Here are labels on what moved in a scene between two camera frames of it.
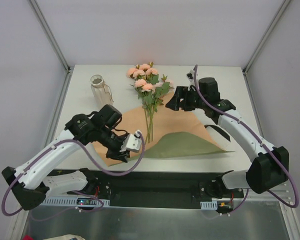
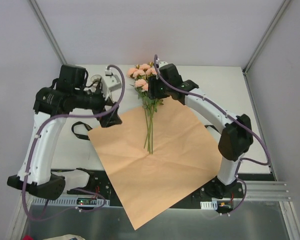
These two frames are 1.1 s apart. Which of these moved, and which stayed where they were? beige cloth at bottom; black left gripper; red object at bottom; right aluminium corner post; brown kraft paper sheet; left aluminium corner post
Moved: brown kraft paper sheet; black left gripper
Stayed: beige cloth at bottom; red object at bottom; right aluminium corner post; left aluminium corner post
